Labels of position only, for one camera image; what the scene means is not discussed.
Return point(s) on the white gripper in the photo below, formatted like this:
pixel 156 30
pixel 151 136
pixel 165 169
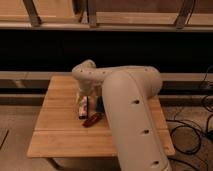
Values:
pixel 88 91

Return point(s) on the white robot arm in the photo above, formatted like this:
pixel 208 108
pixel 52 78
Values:
pixel 125 93

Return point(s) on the blue rectangular block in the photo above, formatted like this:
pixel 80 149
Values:
pixel 99 105

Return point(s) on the dark red brown object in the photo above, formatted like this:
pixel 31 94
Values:
pixel 93 119

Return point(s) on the wooden table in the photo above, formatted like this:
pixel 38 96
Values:
pixel 59 132

